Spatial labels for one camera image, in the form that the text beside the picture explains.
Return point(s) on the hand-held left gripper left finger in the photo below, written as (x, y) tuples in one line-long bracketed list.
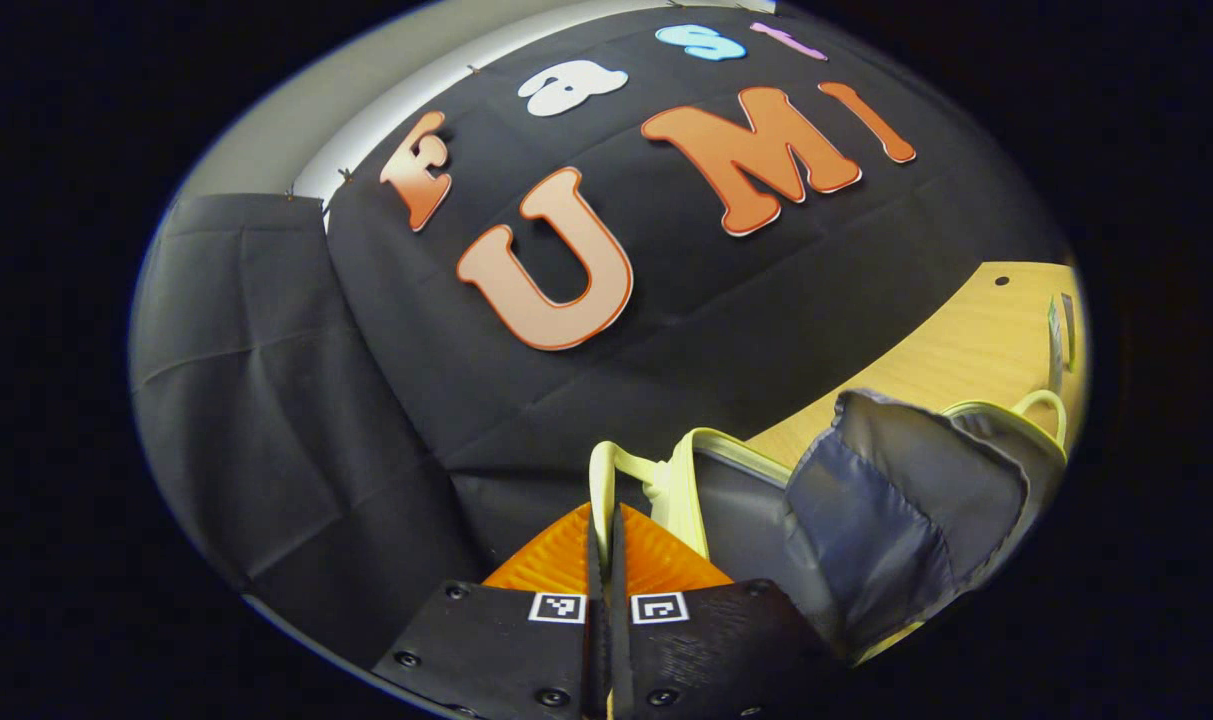
[(496, 650)]

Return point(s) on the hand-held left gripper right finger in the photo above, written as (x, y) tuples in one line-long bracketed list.
[(716, 650)]

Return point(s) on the green-tipped skin care tube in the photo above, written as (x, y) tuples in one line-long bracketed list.
[(1054, 340)]

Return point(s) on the pale yellow suitcase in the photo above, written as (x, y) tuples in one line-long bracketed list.
[(896, 500)]

